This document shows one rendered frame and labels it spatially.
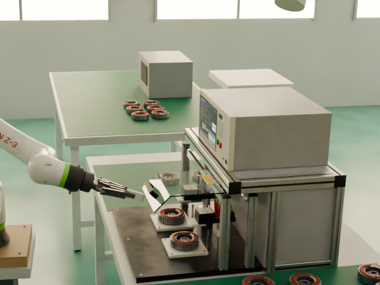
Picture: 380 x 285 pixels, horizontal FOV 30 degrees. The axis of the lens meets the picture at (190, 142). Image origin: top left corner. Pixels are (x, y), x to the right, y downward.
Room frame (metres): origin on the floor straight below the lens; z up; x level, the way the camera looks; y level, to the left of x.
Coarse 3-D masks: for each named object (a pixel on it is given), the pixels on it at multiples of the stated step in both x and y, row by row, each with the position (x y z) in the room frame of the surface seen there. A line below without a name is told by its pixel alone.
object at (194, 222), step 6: (198, 210) 2.50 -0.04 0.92; (204, 210) 2.50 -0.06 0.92; (210, 210) 2.50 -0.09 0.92; (198, 216) 2.46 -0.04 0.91; (204, 216) 2.47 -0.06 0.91; (210, 216) 2.47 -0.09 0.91; (216, 216) 2.50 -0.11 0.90; (192, 222) 2.48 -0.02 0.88; (198, 222) 2.46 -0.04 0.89; (204, 222) 2.46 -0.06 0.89; (210, 222) 2.47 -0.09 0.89; (216, 222) 2.48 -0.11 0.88
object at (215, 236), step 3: (213, 231) 2.53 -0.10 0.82; (216, 231) 2.52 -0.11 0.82; (213, 234) 2.53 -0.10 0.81; (216, 234) 2.50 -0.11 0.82; (213, 237) 2.53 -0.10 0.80; (216, 237) 2.49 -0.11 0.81; (213, 240) 2.53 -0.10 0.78; (216, 240) 2.49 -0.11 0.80; (213, 243) 2.53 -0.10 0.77; (216, 243) 2.49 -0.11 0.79; (216, 246) 2.49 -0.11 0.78
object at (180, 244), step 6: (174, 234) 2.50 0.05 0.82; (180, 234) 2.51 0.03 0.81; (186, 234) 2.51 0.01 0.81; (192, 234) 2.51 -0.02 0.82; (174, 240) 2.45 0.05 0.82; (180, 240) 2.45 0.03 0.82; (186, 240) 2.47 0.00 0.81; (192, 240) 2.45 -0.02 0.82; (198, 240) 2.47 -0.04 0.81; (174, 246) 2.44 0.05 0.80; (180, 246) 2.43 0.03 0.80; (186, 246) 2.44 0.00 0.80; (192, 246) 2.44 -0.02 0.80
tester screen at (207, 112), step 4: (204, 100) 2.76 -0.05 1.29; (204, 104) 2.76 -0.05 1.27; (208, 104) 2.70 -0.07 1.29; (200, 108) 2.81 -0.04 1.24; (204, 108) 2.75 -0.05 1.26; (208, 108) 2.70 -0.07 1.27; (212, 108) 2.64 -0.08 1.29; (200, 112) 2.81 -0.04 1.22; (204, 112) 2.75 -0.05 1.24; (208, 112) 2.69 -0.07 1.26; (212, 112) 2.64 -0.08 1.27; (216, 112) 2.58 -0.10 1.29; (200, 116) 2.81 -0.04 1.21; (204, 116) 2.75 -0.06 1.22; (208, 116) 2.69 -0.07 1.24; (212, 116) 2.64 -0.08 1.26; (216, 116) 2.58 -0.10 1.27; (200, 120) 2.81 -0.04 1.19; (204, 120) 2.75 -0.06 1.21; (208, 120) 2.69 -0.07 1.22; (212, 120) 2.63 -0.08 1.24; (216, 120) 2.58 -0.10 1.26; (200, 124) 2.81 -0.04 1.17; (208, 124) 2.69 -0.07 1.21; (208, 128) 2.69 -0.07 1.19; (200, 132) 2.80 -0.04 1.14; (212, 132) 2.63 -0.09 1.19; (204, 136) 2.74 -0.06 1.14
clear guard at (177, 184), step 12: (156, 180) 2.46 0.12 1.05; (168, 180) 2.43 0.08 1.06; (180, 180) 2.44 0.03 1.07; (192, 180) 2.44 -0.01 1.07; (216, 180) 2.44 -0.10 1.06; (144, 192) 2.45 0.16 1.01; (156, 192) 2.38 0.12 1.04; (168, 192) 2.31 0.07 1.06; (180, 192) 2.32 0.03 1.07; (192, 192) 2.32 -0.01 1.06; (204, 192) 2.32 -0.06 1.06; (216, 192) 2.33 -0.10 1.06; (156, 204) 2.30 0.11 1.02
